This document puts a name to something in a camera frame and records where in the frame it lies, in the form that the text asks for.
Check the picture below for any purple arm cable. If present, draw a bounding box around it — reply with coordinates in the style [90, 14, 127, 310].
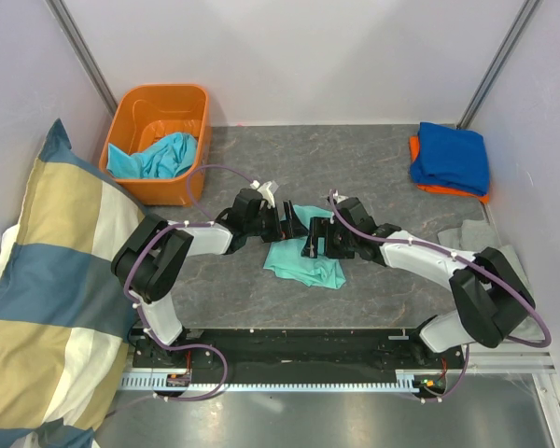
[104, 163, 229, 419]
[327, 189, 553, 405]

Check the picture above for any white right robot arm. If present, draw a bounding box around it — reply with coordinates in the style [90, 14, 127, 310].
[301, 197, 536, 368]

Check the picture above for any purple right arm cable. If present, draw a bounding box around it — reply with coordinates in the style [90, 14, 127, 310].
[327, 189, 553, 405]

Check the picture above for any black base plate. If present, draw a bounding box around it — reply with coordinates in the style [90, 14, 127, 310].
[133, 329, 464, 383]

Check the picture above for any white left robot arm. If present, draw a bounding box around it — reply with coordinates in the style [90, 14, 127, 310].
[111, 189, 308, 367]

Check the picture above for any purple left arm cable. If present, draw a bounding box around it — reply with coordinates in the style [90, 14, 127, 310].
[104, 163, 229, 419]

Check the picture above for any left aluminium corner post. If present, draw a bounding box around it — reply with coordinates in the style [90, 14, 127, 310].
[46, 0, 118, 116]

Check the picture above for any white slotted cable duct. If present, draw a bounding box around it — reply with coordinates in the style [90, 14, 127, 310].
[118, 371, 421, 394]

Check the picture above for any aluminium corner post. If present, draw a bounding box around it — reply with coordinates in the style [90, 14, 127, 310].
[46, 0, 118, 116]
[456, 0, 542, 129]

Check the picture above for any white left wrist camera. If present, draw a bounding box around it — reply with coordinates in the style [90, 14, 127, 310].
[250, 180, 279, 208]

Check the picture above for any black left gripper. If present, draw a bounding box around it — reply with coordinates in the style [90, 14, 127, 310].
[245, 202, 308, 245]

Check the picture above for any orange plastic basket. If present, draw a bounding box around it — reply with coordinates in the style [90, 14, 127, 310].
[99, 84, 212, 206]

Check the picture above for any grey cloth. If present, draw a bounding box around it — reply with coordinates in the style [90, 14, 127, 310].
[438, 219, 551, 348]

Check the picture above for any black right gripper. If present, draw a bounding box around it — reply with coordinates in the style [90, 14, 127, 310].
[301, 217, 357, 259]

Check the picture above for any folded orange t shirt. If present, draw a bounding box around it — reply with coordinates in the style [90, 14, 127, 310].
[409, 135, 490, 204]

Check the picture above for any folded blue t shirt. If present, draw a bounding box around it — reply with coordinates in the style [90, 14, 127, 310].
[410, 121, 490, 197]

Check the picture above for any light blue t shirt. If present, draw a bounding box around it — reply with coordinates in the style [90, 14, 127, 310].
[106, 133, 198, 179]

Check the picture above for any right aluminium corner post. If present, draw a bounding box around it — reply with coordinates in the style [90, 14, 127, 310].
[456, 0, 542, 129]

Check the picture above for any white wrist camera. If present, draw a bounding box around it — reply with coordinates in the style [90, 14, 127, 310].
[250, 180, 279, 208]
[328, 189, 348, 205]

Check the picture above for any mint green t shirt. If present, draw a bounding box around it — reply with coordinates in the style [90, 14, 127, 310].
[261, 203, 348, 290]

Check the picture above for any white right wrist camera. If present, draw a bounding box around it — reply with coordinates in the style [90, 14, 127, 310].
[328, 189, 348, 205]

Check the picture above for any striped blue beige pillow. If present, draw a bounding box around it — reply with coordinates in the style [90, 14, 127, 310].
[0, 121, 146, 447]

